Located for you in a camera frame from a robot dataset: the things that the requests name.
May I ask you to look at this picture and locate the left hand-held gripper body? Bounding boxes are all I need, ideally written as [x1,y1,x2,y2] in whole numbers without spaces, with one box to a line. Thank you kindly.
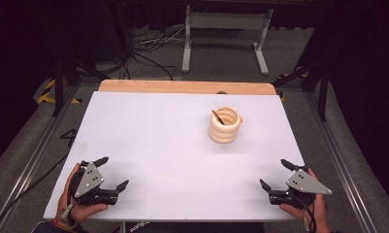
[72,160,120,207]

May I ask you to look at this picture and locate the aluminium floor rail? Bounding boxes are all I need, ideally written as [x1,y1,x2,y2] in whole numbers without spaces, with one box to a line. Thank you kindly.
[0,85,81,233]
[303,91,379,233]

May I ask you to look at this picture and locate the orange wristband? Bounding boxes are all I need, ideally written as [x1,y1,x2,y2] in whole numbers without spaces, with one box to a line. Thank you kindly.
[50,217,74,233]

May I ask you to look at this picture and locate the white board sheet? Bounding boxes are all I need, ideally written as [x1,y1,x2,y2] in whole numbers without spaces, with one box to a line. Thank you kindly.
[43,90,307,222]

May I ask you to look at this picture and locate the thin paintbrush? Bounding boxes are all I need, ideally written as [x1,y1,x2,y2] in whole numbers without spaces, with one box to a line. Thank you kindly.
[211,109,226,126]

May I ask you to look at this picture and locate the person's left hand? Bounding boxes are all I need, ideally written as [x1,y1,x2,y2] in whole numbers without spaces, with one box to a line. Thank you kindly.
[54,163,109,224]

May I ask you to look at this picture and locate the grey metal stand frame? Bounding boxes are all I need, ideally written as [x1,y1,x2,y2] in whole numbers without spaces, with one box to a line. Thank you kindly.
[181,4,275,76]

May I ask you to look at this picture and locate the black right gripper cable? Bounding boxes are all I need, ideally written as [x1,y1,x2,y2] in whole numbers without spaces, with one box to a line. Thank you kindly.
[292,193,318,233]

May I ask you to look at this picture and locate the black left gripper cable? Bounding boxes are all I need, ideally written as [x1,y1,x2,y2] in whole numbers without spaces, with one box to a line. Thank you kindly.
[0,150,86,233]

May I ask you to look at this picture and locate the black angled stand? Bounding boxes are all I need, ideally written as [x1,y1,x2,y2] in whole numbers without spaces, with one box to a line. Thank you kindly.
[273,61,330,122]

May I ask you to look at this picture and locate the wooden table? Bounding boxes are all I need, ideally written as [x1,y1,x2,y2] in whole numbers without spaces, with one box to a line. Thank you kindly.
[98,79,277,96]

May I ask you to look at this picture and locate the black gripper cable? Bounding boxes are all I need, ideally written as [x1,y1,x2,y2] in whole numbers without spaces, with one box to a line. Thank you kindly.
[292,193,318,233]
[0,150,86,233]

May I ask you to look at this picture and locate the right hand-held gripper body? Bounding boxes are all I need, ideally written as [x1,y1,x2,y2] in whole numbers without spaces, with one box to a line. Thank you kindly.
[268,164,333,209]

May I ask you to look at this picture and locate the beige ribbed pen holder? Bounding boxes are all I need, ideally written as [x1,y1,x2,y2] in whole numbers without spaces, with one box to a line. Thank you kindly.
[208,106,243,145]

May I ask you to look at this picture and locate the bundle of floor cables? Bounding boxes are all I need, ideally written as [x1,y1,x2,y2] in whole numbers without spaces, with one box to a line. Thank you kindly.
[122,25,187,82]

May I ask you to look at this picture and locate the person's right hand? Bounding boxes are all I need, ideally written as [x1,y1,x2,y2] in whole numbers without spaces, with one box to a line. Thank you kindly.
[278,167,332,233]

